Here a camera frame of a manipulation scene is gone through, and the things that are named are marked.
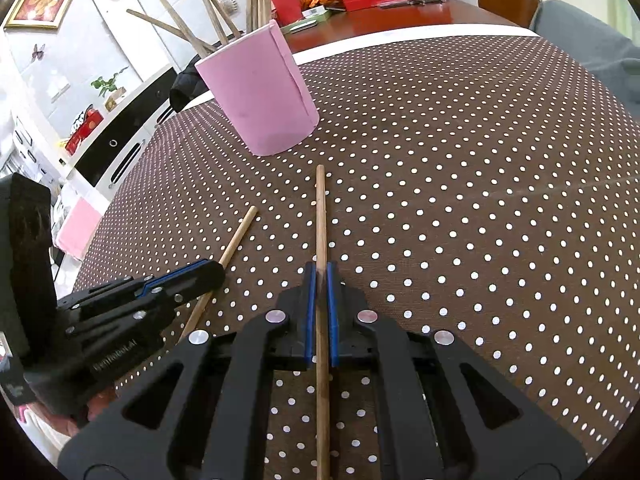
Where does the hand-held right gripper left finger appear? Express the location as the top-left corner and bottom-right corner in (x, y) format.
(57, 261), (317, 480)

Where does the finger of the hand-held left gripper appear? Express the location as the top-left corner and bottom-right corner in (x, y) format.
(55, 259), (210, 312)
(64, 260), (226, 344)

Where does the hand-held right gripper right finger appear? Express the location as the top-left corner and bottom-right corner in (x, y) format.
(326, 261), (587, 480)

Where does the single wooden chopstick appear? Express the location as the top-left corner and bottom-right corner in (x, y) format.
(177, 205), (259, 343)
(315, 165), (332, 480)

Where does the pink cylindrical cup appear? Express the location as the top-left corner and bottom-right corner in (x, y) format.
(194, 20), (321, 157)

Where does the person's left hand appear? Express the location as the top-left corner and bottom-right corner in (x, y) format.
(85, 392), (111, 423)

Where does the pink cloth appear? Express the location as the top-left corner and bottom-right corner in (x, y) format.
(55, 197), (103, 261)

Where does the white and black sideboard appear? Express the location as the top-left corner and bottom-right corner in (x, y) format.
(57, 65), (178, 201)

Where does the brown polka dot tablecloth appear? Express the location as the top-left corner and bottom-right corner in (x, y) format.
(70, 35), (640, 480)

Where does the black jacket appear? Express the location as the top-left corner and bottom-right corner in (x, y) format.
(169, 55), (211, 113)

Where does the potted green plant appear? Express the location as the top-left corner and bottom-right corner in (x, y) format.
(91, 66), (130, 111)

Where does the flat green box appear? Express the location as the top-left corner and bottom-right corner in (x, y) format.
(280, 16), (331, 36)

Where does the small red box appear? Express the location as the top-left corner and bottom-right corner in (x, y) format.
(271, 0), (303, 28)

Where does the framed red calligraphy picture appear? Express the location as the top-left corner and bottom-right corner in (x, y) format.
(4, 0), (84, 29)

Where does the wooden chair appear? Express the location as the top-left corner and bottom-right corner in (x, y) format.
(477, 0), (543, 30)

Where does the grey jacket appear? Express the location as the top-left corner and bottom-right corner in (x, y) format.
(530, 0), (640, 126)

